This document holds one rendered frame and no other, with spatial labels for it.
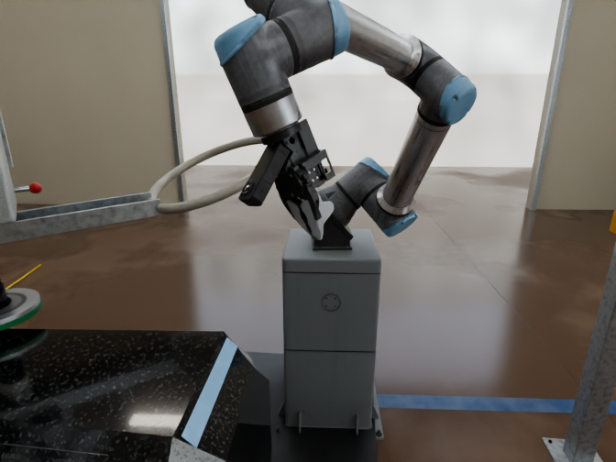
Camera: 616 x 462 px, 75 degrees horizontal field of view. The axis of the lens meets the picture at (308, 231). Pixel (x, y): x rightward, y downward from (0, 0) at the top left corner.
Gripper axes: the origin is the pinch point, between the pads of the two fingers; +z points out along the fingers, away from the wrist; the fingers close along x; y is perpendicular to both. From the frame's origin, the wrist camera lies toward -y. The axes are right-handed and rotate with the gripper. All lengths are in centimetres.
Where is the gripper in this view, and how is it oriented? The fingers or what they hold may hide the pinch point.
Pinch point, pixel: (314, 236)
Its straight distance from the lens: 74.6
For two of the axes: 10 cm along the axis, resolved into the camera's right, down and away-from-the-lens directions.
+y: 6.7, -5.2, 5.3
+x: -6.4, -0.5, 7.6
